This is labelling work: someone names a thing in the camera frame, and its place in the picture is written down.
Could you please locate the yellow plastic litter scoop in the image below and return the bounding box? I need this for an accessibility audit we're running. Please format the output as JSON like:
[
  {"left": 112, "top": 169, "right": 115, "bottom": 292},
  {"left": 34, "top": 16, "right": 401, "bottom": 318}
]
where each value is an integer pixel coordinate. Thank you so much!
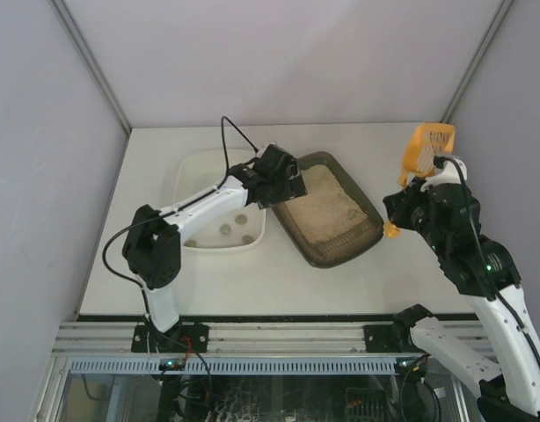
[{"left": 398, "top": 122, "right": 462, "bottom": 215}]

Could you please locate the dark translucent litter box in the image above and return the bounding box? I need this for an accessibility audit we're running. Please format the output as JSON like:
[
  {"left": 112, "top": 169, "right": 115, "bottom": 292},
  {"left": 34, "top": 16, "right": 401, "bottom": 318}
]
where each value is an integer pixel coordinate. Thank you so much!
[{"left": 273, "top": 151, "right": 383, "bottom": 269}]

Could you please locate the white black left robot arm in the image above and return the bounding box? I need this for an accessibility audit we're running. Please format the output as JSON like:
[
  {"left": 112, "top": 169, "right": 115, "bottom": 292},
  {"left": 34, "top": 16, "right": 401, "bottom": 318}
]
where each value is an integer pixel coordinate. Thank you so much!
[{"left": 121, "top": 143, "right": 307, "bottom": 333}]

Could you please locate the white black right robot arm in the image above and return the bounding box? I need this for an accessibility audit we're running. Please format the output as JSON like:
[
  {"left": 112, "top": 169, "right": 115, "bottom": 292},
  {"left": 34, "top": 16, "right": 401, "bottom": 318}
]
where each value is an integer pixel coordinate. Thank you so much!
[{"left": 383, "top": 176, "right": 540, "bottom": 421}]

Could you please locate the white plastic waste bin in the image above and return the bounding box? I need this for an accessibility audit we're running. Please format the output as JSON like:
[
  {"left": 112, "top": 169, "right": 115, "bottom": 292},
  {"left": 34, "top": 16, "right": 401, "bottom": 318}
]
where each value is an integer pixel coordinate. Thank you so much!
[{"left": 171, "top": 149, "right": 266, "bottom": 253}]

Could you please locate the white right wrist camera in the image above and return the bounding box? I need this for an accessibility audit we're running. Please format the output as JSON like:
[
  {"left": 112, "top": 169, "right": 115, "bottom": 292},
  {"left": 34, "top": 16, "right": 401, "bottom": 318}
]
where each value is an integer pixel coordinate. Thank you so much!
[{"left": 420, "top": 156, "right": 467, "bottom": 192}]

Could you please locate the black left camera cable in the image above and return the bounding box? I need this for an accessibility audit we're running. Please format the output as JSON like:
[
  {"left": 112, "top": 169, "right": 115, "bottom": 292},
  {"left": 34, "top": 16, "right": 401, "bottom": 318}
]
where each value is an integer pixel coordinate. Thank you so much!
[{"left": 101, "top": 115, "right": 262, "bottom": 317}]

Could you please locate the black camera cable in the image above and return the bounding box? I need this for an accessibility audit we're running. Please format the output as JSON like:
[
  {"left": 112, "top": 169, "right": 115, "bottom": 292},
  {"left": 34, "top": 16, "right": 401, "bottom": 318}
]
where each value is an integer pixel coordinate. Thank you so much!
[
  {"left": 101, "top": 115, "right": 262, "bottom": 317},
  {"left": 432, "top": 154, "right": 540, "bottom": 375}
]

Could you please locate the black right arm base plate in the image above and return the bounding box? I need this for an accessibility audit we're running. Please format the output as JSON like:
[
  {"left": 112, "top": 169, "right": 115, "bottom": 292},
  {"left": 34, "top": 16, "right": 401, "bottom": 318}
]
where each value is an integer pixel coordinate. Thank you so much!
[{"left": 363, "top": 324, "right": 413, "bottom": 353}]

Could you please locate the black right camera cable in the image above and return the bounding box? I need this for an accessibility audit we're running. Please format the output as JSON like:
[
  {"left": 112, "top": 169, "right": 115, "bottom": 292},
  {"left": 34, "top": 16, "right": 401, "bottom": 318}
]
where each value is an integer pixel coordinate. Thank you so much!
[{"left": 432, "top": 154, "right": 540, "bottom": 375}]

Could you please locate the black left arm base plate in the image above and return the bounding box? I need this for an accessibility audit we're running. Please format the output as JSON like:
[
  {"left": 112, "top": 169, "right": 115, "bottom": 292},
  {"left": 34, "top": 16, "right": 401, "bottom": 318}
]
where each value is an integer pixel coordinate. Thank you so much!
[{"left": 131, "top": 323, "right": 209, "bottom": 353}]

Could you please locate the aluminium front rail frame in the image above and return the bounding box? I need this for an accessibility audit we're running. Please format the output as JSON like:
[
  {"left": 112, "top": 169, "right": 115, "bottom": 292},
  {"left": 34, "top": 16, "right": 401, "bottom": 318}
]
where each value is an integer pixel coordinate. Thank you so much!
[{"left": 52, "top": 322, "right": 398, "bottom": 357}]

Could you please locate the grey slotted cable duct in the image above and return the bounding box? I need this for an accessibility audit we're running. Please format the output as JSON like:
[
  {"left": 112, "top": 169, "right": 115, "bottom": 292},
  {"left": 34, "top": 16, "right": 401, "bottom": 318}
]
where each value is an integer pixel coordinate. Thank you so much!
[{"left": 69, "top": 357, "right": 398, "bottom": 375}]

